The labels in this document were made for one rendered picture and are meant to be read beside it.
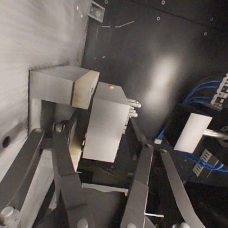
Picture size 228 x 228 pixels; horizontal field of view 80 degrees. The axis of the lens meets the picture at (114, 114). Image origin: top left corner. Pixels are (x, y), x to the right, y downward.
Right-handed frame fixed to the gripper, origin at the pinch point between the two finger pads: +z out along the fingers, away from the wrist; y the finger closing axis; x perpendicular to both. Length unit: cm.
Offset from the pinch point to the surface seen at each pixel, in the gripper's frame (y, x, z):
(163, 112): 24.1, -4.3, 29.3
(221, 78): 36.0, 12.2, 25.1
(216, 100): 37.5, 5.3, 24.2
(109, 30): -2.4, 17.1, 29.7
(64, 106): -7.3, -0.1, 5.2
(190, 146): 18.9, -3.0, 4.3
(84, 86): -3.4, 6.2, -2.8
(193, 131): 17.8, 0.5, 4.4
